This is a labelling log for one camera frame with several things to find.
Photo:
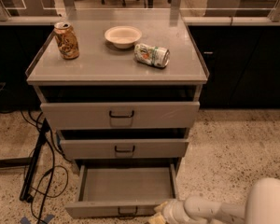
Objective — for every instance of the white paper bowl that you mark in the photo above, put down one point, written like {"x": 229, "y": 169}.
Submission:
{"x": 123, "y": 37}

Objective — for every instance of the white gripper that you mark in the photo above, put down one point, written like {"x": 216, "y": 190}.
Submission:
{"x": 171, "y": 211}

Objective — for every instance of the grey drawer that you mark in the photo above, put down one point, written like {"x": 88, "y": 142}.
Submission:
{"x": 123, "y": 188}
{"x": 114, "y": 107}
{"x": 121, "y": 143}

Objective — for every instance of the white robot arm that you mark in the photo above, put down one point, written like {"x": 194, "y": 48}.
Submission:
{"x": 262, "y": 207}

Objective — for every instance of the grey middle drawer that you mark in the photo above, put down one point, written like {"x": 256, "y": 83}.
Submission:
{"x": 121, "y": 143}

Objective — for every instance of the black stand leg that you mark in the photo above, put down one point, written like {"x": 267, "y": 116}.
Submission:
{"x": 41, "y": 140}

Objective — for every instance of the grey drawer cabinet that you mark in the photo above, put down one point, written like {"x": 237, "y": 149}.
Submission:
{"x": 100, "y": 63}

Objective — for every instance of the lying white green can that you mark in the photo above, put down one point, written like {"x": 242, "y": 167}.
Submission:
{"x": 152, "y": 55}

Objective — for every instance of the grey top drawer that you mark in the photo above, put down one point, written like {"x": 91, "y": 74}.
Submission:
{"x": 114, "y": 107}

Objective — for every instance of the upright orange soda can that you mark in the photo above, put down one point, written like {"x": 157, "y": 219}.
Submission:
{"x": 66, "y": 40}

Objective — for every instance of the grey bottom drawer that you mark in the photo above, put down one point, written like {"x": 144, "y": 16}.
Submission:
{"x": 123, "y": 188}

